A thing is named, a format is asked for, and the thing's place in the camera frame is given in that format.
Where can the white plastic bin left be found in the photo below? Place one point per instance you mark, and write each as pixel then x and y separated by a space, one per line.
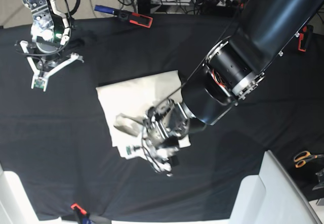
pixel 15 205

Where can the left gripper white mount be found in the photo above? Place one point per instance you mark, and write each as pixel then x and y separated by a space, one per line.
pixel 161 130

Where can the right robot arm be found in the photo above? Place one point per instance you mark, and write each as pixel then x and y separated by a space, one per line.
pixel 50 36

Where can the white T-shirt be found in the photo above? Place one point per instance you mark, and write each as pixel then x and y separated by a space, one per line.
pixel 125 104

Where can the black table cloth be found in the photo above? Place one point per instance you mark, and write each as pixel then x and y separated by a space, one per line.
pixel 58 142

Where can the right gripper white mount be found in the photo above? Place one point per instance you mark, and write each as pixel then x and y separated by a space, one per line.
pixel 46 59

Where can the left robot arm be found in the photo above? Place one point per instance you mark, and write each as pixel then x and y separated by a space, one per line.
pixel 231 69

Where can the white plastic bin right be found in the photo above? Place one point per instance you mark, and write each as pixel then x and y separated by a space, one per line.
pixel 271 196

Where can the red black clamp near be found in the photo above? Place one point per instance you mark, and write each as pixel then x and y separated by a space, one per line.
pixel 79 215

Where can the white plastic bin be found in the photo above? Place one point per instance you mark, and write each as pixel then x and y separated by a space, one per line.
pixel 15 205
pixel 271 196

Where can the orange handled scissors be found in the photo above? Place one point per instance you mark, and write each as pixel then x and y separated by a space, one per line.
pixel 302 158

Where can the red black clamp right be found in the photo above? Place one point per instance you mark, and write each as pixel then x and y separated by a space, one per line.
pixel 305 35

